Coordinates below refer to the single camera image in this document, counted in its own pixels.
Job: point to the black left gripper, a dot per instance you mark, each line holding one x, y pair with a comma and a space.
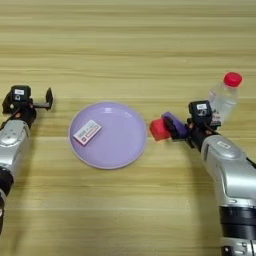
25, 111

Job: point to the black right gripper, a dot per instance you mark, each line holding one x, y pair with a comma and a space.
196, 131

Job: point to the purple rectangular block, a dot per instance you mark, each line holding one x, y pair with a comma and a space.
178, 126

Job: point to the red cube block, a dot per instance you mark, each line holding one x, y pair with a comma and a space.
159, 130

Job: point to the clear bottle red cap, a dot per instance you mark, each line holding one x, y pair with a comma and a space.
225, 96

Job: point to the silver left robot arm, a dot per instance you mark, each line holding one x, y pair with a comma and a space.
11, 143

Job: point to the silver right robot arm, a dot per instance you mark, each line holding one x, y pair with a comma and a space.
230, 170

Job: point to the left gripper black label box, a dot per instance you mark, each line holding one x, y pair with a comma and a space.
20, 93

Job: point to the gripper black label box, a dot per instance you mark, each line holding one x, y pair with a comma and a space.
200, 110
20, 93

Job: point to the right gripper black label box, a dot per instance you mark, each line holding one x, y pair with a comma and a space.
200, 110

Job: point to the small white pink card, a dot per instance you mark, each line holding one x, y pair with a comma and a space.
87, 132

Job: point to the round purple plate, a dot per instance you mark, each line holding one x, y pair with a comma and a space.
116, 146

